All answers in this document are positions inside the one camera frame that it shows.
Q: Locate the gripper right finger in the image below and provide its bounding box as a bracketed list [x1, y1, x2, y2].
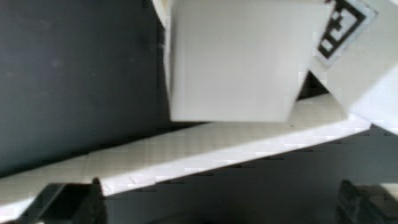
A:
[335, 180, 398, 224]

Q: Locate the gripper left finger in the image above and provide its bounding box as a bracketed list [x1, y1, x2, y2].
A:
[16, 178, 106, 224]

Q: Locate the white stool leg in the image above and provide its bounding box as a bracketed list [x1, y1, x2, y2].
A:
[310, 0, 398, 113]
[167, 0, 334, 122]

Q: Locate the white barrier rail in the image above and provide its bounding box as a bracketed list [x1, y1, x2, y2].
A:
[351, 63, 398, 135]
[0, 94, 371, 222]

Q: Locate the white front barrier rail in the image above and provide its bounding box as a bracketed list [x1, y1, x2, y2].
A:
[0, 94, 371, 222]

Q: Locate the white right barrier rail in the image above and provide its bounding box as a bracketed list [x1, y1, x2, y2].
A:
[351, 63, 398, 135]

